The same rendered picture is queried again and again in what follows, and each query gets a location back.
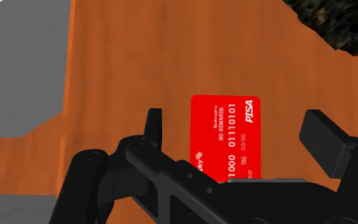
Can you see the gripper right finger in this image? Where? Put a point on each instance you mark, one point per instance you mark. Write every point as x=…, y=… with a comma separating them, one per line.
x=327, y=136

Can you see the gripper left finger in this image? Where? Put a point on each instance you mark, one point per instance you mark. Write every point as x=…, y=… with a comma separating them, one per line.
x=154, y=161

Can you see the red bank card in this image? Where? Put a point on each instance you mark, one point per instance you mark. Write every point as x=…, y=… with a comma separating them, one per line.
x=206, y=124

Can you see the orange wooden table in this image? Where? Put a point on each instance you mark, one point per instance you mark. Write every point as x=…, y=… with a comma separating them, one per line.
x=166, y=62

